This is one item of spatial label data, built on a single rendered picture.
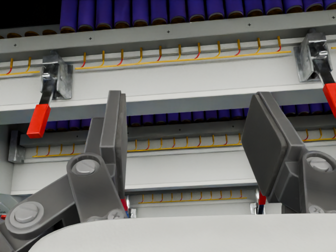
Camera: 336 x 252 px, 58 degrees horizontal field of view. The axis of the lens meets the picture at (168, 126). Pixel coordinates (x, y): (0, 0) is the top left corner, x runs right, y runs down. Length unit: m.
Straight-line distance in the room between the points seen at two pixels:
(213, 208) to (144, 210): 0.15
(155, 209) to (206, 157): 0.22
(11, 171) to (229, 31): 0.41
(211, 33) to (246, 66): 0.05
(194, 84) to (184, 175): 0.20
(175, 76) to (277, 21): 0.12
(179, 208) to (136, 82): 0.39
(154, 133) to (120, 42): 0.19
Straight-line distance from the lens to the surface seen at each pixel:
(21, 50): 0.36
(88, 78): 0.35
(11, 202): 0.59
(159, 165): 0.49
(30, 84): 0.37
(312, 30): 0.35
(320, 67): 0.32
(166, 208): 0.66
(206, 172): 0.48
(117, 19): 0.35
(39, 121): 0.30
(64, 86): 0.34
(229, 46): 0.34
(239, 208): 0.67
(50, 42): 0.35
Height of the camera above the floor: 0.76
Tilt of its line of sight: 51 degrees down
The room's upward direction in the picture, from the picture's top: 9 degrees counter-clockwise
